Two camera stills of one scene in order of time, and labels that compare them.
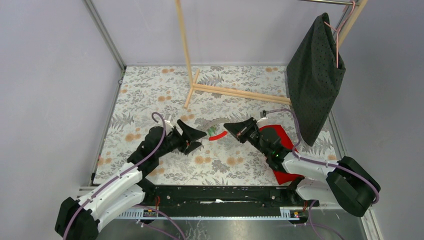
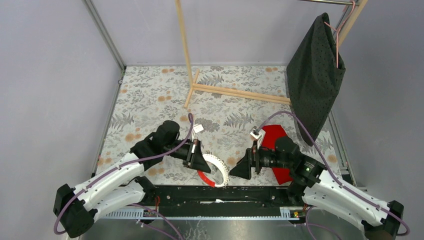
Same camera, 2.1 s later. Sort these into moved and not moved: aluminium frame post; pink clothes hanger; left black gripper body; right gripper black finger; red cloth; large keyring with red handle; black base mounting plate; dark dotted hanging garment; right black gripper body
Moved: right gripper black finger; large keyring with red handle; left black gripper body; right black gripper body
Not moved: pink clothes hanger; dark dotted hanging garment; black base mounting plate; aluminium frame post; red cloth
